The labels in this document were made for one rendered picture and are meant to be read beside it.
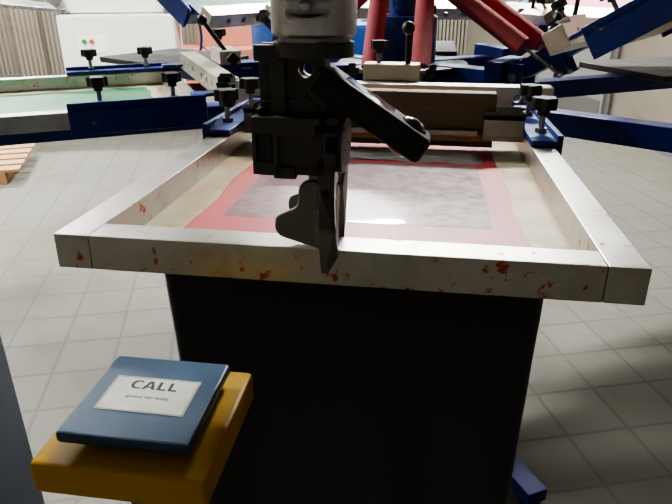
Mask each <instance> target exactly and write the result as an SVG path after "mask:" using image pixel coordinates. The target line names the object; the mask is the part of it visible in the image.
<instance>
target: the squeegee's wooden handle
mask: <svg viewBox="0 0 672 504"><path fill-rule="evenodd" d="M367 89H368V90H370V91H371V92H373V93H374V94H376V95H377V96H378V97H380V98H381V99H383V100H384V101H385V102H387V103H388V104H390V105H391V106H393V107H394V108H395V109H397V110H398V111H400V112H401V113H402V114H404V115H405V116H411V117H414V118H416V119H418V120H419V121H420V122H421V123H422V124H423V125H424V127H425V128H440V129H470V130H477V135H482V132H483V122H484V115H485V112H496V107H497V93H496V91H469V90H429V89H390V88H367Z"/></svg>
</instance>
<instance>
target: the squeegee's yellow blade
mask: <svg viewBox="0 0 672 504"><path fill-rule="evenodd" d="M430 136H431V138H430V140H441V141H468V142H492V141H482V139H481V136H482V135H477V137H467V136H439V135H430ZM351 137H357V138H376V137H375V136H374V135H372V134H371V133H353V132H351Z"/></svg>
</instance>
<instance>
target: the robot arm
mask: <svg viewBox="0 0 672 504"><path fill-rule="evenodd" d="M357 6H358V0H270V10H271V33H272V34H273V35H274V36H276V37H278V41H274V42H262V43H261V44H254V45H253V54H254V61H259V81H260V100H259V101H258V102H256V103H255V104H254V105H253V109H252V117H251V131H252V153H253V174H259V175H274V178H279V179H296V178H297V176H298V175H307V176H309V180H306V181H304V182H303V183H302V184H301V185H300V187H299V191H298V194H295V195H293V196H291V197H290V199H289V209H290V210H287V211H285V212H283V213H281V214H279V215H278V216H277V217H276V219H275V229H276V231H277V233H278V234H279V235H281V236H282V237H285V238H288V239H291V240H294V241H297V242H300V243H303V244H306V245H310V246H313V247H315V248H317V249H319V254H320V266H321V273H322V274H327V273H329V271H330V269H331V268H332V266H333V264H334V263H335V261H336V260H337V258H338V237H344V236H345V223H346V207H347V191H348V163H349V159H350V150H351V120H352V121H354V122H355V123H356V124H358V125H359V126H361V127H362V128H364V129H365V130H366V131H368V132H369V133H371V134H372V135H374V136H375V137H376V138H378V139H379V140H381V141H382V142H384V143H385V144H386V145H388V147H389V149H390V150H391V151H392V152H393V153H394V154H396V155H398V156H400V157H405V158H406V159H408V160H409V161H411V162H418V161H419V160H420V159H421V157H422V156H423V155H424V153H425V152H426V151H427V149H428V148H429V146H430V138H431V136H430V133H429V132H428V131H426V129H425V127H424V125H423V124H422V123H421V122H420V121H419V120H418V119H416V118H414V117H411V116H405V115H404V114H402V113H401V112H400V111H398V110H397V109H395V108H394V107H393V106H391V105H390V104H388V103H387V102H385V101H384V100H383V99H381V98H380V97H378V96H377V95H376V94H374V93H373V92H371V91H370V90H368V89H367V88H366V87H364V86H363V85H361V84H360V83H359V82H357V81H356V80H354V79H353V78H351V77H350V76H349V75H347V74H346V73H344V72H343V71H342V70H340V69H339V68H337V67H336V66H331V65H330V59H344V58H351V57H354V41H353V40H350V37H354V36H355V35H356V34H357ZM305 63H307V64H309V65H310V66H311V67H312V74H308V73H307V72H306V71H305V69H304V66H305ZM259 103H260V107H258V104H259ZM255 106H256V113H255ZM254 113H255V115H254ZM263 116H265V117H263Z"/></svg>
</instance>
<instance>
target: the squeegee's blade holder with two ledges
mask: <svg viewBox="0 0 672 504"><path fill-rule="evenodd" d="M425 129H426V131H428V132H429V133H430V135H439V136H467V137H477V130H470V129H440V128H425ZM351 132H353V133H369V132H368V131H366V130H365V129H364V128H362V127H361V126H351Z"/></svg>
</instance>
